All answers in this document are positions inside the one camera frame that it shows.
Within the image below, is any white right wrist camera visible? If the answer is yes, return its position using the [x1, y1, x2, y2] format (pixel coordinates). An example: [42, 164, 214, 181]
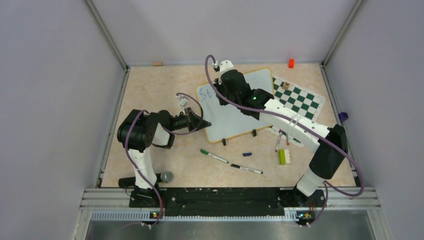
[212, 59, 234, 74]

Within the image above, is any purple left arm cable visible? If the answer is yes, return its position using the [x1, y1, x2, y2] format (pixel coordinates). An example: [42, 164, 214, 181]
[124, 92, 204, 229]

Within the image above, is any orange red small block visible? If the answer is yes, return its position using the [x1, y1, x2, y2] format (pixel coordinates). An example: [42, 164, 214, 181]
[288, 58, 295, 69]

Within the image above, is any green white toy brick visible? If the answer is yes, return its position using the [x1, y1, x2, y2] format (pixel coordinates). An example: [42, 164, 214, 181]
[278, 149, 291, 166]

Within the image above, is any green white chess mat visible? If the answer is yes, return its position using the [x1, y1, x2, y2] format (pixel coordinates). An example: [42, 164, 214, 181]
[266, 74, 326, 148]

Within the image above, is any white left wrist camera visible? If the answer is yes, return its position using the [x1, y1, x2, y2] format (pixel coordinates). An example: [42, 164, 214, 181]
[176, 94, 189, 111]

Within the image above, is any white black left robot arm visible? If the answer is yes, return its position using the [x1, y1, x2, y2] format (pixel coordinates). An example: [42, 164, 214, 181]
[116, 107, 212, 207]

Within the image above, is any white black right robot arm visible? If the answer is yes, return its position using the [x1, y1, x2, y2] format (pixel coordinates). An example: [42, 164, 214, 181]
[213, 69, 348, 206]

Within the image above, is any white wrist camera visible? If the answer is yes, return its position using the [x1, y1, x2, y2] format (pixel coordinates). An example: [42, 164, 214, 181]
[176, 94, 189, 111]
[212, 59, 234, 74]

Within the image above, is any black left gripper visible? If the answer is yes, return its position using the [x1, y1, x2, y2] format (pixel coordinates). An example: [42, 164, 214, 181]
[168, 107, 211, 133]

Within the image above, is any brown white chess piece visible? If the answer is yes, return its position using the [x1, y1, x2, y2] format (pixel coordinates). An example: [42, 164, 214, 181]
[282, 82, 291, 91]

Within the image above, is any purple small object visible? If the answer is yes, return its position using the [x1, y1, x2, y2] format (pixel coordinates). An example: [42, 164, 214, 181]
[337, 112, 349, 123]

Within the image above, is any yellow framed whiteboard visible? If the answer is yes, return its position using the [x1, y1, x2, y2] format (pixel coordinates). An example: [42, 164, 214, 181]
[195, 67, 274, 143]

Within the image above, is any black capped marker pen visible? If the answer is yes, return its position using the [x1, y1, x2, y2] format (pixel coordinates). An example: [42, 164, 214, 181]
[230, 164, 263, 175]

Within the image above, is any small wooden block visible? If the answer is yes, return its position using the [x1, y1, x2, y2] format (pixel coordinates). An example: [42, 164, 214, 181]
[152, 61, 163, 67]

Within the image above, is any green capped marker pen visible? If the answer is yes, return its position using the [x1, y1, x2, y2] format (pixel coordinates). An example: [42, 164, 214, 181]
[200, 149, 230, 164]

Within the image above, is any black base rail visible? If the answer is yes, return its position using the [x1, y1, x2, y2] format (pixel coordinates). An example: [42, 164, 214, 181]
[129, 187, 325, 217]

